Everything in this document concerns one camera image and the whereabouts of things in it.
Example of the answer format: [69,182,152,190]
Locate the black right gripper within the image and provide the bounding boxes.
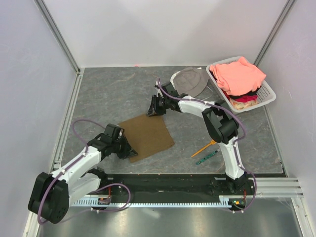
[147,94,169,117]

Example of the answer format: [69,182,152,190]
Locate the brown cloth napkin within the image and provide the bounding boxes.
[119,114,174,163]

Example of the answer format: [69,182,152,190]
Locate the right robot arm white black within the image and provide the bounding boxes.
[147,80,246,195]

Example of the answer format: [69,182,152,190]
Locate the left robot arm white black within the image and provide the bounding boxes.
[28,123,138,225]

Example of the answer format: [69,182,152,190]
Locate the grey bucket hat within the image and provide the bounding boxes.
[170,67,209,97]

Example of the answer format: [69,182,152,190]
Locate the orange plastic fork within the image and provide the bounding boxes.
[191,140,216,158]

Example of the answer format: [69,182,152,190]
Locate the salmon pink folded garment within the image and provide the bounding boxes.
[209,57,266,96]

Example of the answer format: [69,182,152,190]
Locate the red and dark clothes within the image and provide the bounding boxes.
[223,88,259,110]

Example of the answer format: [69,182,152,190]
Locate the white plastic laundry basket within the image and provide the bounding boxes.
[206,56,276,114]

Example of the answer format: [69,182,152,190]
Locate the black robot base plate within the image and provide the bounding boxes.
[98,173,237,198]

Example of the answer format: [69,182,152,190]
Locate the spoon with green handle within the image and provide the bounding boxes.
[196,149,221,165]

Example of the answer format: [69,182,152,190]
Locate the grey slotted cable duct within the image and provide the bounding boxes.
[71,196,245,208]

